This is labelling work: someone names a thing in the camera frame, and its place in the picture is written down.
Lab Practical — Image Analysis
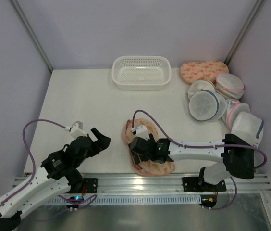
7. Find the peach floral laundry bag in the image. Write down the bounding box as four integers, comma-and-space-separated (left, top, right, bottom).
122, 118, 175, 177

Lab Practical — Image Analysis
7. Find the pink satin lace bra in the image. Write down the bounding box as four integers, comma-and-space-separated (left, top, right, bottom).
131, 154, 148, 172

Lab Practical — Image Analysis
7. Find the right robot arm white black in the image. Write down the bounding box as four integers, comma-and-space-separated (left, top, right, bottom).
129, 134, 255, 185

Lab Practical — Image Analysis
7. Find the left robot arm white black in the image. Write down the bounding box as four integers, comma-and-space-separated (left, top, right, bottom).
0, 127, 111, 231

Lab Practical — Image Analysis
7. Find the white mesh bag blue zipper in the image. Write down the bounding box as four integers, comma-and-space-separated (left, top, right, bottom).
189, 90, 227, 122

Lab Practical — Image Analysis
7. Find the cream mesh bag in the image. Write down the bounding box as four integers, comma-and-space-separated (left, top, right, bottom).
186, 80, 215, 100

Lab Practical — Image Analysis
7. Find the peach floral bag at back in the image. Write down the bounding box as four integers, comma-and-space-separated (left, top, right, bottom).
179, 61, 229, 85

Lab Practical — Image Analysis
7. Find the white mesh bag pink trim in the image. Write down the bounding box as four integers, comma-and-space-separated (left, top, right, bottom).
222, 99, 250, 130

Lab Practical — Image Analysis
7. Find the white mesh bag pink zipper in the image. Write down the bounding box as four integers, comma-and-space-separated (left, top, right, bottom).
215, 73, 245, 100

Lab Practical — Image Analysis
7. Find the white perforated plastic basket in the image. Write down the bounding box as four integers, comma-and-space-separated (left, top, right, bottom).
111, 56, 172, 91

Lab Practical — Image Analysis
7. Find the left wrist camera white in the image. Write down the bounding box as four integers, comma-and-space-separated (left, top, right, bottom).
64, 121, 87, 140

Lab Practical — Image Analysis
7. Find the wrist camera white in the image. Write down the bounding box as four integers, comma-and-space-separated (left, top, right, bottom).
64, 121, 87, 140
131, 125, 150, 140

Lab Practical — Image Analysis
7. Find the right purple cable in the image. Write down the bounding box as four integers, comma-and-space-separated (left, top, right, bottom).
130, 109, 268, 211

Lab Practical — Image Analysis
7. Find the purple cable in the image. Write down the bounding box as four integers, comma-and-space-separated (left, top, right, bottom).
130, 109, 268, 211
0, 119, 98, 231

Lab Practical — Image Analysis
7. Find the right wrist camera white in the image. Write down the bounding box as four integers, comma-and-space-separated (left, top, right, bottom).
131, 125, 150, 140

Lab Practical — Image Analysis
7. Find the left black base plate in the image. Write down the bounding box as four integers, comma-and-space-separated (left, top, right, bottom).
70, 177, 99, 194

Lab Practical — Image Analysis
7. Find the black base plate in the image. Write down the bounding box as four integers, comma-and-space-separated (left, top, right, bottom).
182, 177, 227, 193
70, 177, 99, 194

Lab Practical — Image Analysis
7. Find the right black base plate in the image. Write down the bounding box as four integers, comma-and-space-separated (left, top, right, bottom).
182, 177, 227, 193

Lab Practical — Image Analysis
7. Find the aluminium mounting rail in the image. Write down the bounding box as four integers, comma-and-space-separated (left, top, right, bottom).
10, 172, 271, 194

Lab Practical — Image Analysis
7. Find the slotted white cable duct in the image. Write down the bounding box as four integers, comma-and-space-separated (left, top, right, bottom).
49, 194, 202, 205

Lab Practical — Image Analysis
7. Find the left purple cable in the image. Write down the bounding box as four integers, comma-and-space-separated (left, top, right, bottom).
0, 119, 98, 231

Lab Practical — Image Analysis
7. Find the white mesh bag blue strap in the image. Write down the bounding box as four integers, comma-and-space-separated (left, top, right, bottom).
230, 111, 265, 147

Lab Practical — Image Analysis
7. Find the left aluminium corner post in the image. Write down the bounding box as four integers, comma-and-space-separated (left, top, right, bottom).
9, 0, 54, 73

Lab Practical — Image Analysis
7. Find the aluminium corner post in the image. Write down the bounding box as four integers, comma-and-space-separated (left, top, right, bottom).
224, 0, 266, 65
9, 0, 54, 73

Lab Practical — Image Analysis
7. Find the right aluminium corner post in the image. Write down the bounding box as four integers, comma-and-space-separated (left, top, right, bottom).
224, 0, 266, 65

